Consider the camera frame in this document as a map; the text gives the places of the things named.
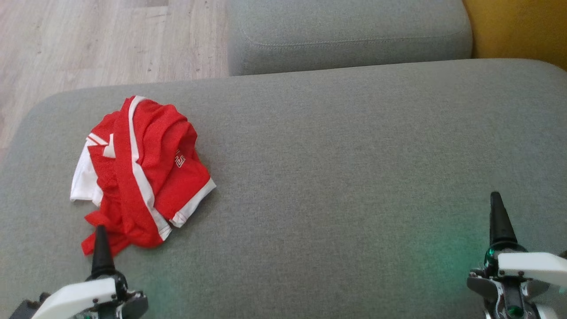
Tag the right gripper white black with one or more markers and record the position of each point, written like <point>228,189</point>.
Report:
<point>531,266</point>

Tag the red shorts with white hem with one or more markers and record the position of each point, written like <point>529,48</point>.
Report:
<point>177,190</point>

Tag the large yellow sofa backrest cushion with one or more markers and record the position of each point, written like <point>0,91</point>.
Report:
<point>518,26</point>

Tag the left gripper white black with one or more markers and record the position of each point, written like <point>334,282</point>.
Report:
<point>75,299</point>

